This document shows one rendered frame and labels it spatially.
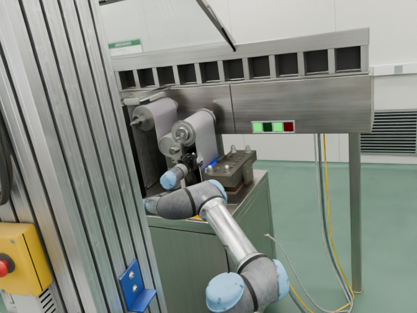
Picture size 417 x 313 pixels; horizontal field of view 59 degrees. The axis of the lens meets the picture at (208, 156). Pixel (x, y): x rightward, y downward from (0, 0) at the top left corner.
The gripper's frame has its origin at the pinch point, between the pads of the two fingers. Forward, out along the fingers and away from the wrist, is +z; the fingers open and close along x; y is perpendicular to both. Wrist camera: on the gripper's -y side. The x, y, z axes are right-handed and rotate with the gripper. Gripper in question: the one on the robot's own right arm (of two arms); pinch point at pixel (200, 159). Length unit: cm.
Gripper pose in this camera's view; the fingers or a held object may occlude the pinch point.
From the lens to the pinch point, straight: 203.9
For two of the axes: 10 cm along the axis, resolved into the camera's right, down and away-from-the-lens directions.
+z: 4.4, -3.5, 8.3
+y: -1.4, -9.4, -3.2
